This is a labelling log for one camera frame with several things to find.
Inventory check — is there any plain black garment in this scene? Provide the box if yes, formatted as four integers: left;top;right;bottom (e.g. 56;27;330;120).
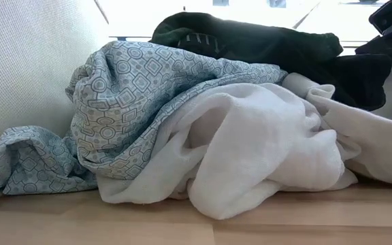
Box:
304;52;392;112

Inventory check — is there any black garment with white print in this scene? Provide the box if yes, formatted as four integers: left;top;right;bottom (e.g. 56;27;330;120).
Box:
148;12;344;69

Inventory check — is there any light blue geometric print garment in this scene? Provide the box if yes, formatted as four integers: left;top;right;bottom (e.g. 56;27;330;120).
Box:
0;39;289;200

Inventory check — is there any left cardboard box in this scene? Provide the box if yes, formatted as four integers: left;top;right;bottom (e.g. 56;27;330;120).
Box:
0;0;110;164

